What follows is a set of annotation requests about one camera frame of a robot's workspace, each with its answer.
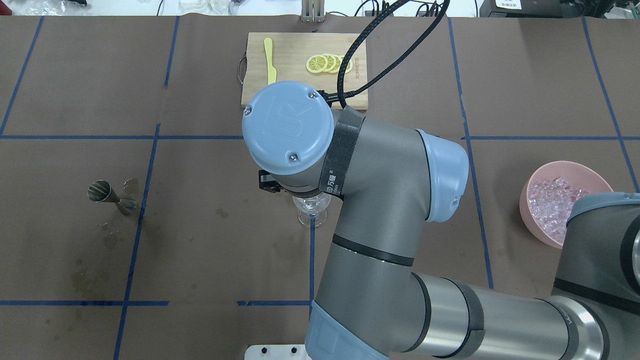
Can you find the steel double jigger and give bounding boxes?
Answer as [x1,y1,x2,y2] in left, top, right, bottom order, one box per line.
[87,179,138,216]

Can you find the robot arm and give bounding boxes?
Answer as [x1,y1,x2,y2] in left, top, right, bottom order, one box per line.
[242,80,640,360]

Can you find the clear wine glass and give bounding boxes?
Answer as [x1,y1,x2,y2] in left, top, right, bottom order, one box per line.
[292,193,331,228]

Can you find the clear ice cubes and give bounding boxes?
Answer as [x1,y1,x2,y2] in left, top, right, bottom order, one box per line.
[526,177,591,245]

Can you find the lemon slices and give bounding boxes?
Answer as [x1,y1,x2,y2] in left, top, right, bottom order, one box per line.
[305,53,345,75]

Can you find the yellow plastic knife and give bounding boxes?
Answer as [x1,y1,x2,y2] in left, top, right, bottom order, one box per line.
[263,38,278,85]

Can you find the bamboo cutting board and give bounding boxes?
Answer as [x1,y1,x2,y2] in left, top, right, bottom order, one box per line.
[240,32,359,108]

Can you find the pink bowl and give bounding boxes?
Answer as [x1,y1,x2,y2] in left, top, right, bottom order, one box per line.
[519,161,613,249]

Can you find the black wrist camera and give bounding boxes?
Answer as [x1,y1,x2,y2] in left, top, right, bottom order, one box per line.
[258,169,283,194]

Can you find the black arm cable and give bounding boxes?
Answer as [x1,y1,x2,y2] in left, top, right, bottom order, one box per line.
[320,0,451,110]

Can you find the aluminium frame post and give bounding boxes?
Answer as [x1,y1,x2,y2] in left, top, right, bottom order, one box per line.
[301,0,326,24]

